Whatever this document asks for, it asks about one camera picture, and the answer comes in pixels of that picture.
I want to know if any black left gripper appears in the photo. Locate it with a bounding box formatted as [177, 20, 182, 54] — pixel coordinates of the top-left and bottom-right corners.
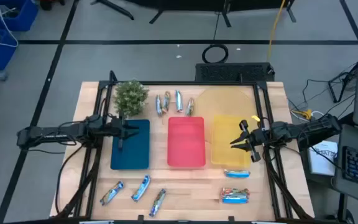
[109, 114, 140, 150]

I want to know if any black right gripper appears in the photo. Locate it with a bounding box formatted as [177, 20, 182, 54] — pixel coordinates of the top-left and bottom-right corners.
[229, 119, 275, 162]

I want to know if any yellow plastic bin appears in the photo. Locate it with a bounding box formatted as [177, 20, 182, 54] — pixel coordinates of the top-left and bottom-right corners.
[210, 114, 254, 169]

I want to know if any multicolour granola bar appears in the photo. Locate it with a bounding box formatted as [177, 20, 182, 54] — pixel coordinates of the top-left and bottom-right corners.
[219, 187, 250, 200]

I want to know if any blue white granola bar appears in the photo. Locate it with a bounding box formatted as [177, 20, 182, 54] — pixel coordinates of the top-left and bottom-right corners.
[131, 174, 152, 202]

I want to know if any blue yellow granola bar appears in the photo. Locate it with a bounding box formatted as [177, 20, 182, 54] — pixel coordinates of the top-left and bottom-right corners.
[99, 180, 126, 207]

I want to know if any dark green granola bar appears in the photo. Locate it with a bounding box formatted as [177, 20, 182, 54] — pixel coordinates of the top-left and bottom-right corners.
[149, 188, 167, 218]

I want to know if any blue plastic bin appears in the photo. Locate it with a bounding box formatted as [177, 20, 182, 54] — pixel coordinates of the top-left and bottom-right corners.
[109, 119, 151, 171]

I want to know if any green potted plant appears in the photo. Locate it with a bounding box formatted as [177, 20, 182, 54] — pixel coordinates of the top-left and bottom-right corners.
[113, 80, 150, 121]

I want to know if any yellow translucent lid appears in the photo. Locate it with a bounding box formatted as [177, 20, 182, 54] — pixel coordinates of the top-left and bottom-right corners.
[194, 86, 259, 144]

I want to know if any red plastic bin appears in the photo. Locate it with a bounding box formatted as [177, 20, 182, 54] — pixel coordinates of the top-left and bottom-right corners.
[167, 116, 207, 169]

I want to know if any black vented box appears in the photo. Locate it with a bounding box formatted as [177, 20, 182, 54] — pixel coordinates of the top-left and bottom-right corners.
[194, 62, 275, 83]

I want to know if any white paper box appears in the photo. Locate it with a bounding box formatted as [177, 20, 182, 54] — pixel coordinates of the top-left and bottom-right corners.
[308, 139, 338, 177]

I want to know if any grey desk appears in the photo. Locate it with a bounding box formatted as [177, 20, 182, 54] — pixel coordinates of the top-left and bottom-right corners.
[333, 124, 358, 208]

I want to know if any black stand leg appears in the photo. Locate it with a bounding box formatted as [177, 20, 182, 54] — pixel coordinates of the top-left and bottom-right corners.
[90, 0, 135, 21]

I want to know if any black equipment stand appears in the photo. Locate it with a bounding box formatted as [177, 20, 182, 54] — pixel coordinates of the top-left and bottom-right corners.
[126, 0, 297, 28]

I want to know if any black table frame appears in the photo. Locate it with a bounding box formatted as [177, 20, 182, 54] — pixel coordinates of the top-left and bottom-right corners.
[50, 70, 315, 224]

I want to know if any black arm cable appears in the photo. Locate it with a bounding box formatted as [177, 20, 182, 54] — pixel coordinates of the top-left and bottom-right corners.
[55, 144, 85, 215]

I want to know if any coiled black cable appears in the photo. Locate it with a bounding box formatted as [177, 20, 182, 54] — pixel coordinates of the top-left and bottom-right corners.
[201, 44, 229, 64]

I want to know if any yellow floor cable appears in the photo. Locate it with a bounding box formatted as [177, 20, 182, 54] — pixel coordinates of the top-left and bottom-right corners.
[266, 0, 287, 62]

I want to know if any white cable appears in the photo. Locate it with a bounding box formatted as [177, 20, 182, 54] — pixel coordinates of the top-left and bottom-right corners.
[0, 0, 20, 48]

